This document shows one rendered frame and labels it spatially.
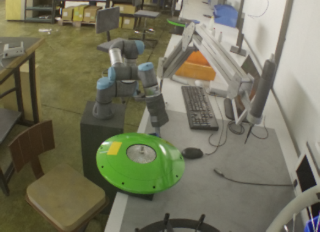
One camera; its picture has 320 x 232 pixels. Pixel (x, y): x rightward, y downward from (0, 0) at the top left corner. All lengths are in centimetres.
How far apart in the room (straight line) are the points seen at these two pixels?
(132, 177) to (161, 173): 10
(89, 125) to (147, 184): 70
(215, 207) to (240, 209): 11
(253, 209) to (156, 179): 45
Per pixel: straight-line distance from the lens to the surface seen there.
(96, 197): 141
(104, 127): 149
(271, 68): 72
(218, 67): 95
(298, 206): 45
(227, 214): 107
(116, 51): 133
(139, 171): 90
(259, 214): 113
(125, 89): 148
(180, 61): 127
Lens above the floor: 172
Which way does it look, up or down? 31 degrees down
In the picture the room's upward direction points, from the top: 9 degrees clockwise
